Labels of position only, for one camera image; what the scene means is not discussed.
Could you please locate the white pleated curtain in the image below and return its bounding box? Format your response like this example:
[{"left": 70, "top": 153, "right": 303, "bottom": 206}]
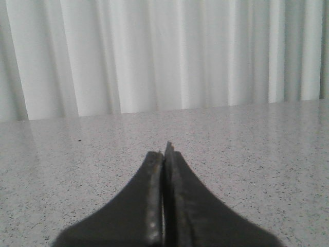
[{"left": 1, "top": 1, "right": 328, "bottom": 121}]

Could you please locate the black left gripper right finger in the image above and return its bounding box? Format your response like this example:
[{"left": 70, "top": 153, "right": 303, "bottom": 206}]
[{"left": 163, "top": 143, "right": 283, "bottom": 246}]

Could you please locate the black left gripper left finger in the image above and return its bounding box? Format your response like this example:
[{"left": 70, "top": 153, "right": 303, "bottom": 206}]
[{"left": 53, "top": 152, "right": 163, "bottom": 246}]

